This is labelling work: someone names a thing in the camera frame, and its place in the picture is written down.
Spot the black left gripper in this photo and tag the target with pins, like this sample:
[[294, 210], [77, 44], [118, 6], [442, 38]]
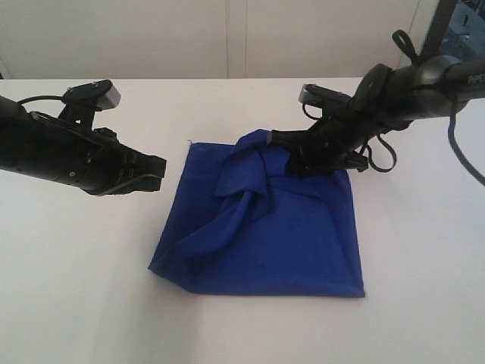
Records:
[[92, 160]]

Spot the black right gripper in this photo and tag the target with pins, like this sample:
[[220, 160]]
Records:
[[328, 145]]

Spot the blue towel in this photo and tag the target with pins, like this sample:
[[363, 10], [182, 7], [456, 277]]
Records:
[[240, 225]]

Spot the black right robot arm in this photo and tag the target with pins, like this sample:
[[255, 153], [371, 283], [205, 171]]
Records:
[[385, 100]]

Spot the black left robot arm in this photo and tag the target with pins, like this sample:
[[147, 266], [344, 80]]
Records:
[[13, 128]]

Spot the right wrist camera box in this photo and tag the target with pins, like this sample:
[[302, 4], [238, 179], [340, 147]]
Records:
[[323, 98]]

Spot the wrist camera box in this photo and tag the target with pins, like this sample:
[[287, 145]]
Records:
[[100, 95], [323, 98]]

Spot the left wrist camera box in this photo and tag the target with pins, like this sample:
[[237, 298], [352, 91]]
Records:
[[100, 95]]

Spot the dark window frame post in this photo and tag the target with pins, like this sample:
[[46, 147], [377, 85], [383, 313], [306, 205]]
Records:
[[438, 26]]

